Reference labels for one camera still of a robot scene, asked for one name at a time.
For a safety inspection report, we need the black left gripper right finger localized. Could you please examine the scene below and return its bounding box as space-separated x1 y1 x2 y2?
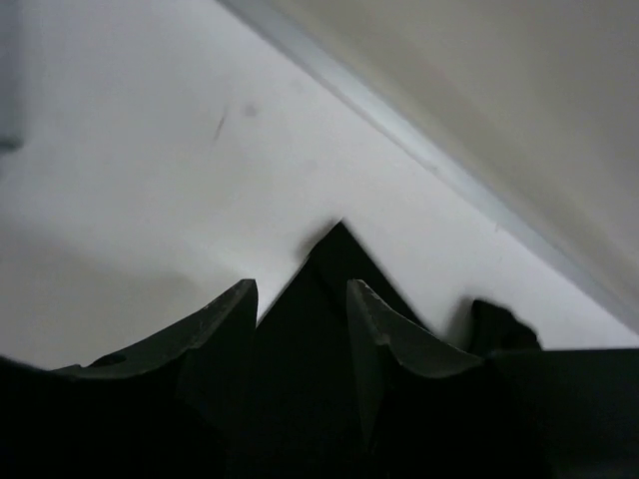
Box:
346 279 486 449

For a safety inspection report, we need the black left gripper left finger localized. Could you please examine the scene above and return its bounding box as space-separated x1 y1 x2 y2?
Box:
49 279 258 449

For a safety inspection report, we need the black tank top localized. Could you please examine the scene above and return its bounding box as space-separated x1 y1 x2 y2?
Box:
254 219 543 360

